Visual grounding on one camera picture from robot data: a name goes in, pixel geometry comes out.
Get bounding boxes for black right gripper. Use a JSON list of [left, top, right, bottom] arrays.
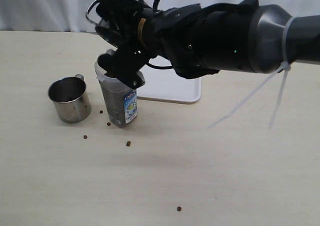
[[97, 0, 160, 89]]

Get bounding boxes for steel mug with kibble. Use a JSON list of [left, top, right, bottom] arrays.
[[85, 0, 146, 47]]

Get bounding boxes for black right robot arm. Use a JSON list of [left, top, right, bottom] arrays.
[[95, 0, 320, 89]]

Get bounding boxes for clear plastic container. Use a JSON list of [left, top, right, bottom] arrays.
[[94, 62, 138, 128]]

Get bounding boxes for white backdrop curtain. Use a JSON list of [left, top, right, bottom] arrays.
[[0, 0, 320, 32]]

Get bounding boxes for white plastic tray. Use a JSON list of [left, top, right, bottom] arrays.
[[137, 65, 202, 104]]

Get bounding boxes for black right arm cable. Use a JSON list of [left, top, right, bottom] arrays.
[[137, 0, 173, 71]]

